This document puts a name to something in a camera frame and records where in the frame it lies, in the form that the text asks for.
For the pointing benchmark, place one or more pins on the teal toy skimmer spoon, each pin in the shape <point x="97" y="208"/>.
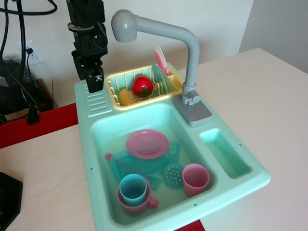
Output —
<point x="172" y="175"/>

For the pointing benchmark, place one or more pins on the yellow toy cup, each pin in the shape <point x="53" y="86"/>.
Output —
<point x="126" y="97"/>

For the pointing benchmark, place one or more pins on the pink utensil in rack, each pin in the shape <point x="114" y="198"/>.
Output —
<point x="161" y="61"/>

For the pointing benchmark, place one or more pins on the blue toy cup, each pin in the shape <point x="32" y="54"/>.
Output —
<point x="133" y="189"/>

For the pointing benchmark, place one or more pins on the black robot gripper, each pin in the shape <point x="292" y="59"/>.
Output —
<point x="87" y="20"/>

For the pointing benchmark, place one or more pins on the teal toy tray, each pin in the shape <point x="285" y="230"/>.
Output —
<point x="124" y="163"/>

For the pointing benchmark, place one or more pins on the teal plate in rack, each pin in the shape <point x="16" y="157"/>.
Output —
<point x="158" y="74"/>

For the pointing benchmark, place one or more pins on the grey toy faucet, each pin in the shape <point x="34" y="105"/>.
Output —
<point x="126" y="25"/>

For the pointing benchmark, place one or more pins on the teal toy fork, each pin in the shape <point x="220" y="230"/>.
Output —
<point x="155" y="180"/>

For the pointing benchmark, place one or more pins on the pink toy plate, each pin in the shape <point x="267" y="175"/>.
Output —
<point x="147" y="144"/>

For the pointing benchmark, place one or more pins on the pink toy cup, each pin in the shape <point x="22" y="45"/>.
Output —
<point x="195" y="178"/>

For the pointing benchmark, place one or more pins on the teal smiley spatula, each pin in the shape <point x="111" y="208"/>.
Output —
<point x="173" y="152"/>

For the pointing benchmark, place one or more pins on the black base block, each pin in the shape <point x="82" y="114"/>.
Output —
<point x="10" y="199"/>

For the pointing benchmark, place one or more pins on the white wall outlet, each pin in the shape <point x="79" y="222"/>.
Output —
<point x="33" y="55"/>

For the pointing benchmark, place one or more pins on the red toy tomato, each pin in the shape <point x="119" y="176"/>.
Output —
<point x="142" y="86"/>

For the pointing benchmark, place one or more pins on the mint green toy sink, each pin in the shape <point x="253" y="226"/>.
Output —
<point x="234" y="171"/>

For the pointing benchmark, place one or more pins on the pink toy mug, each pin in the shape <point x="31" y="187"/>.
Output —
<point x="149" y="201"/>

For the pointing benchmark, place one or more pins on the yellow dish drying rack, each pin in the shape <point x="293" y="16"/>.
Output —
<point x="116" y="82"/>

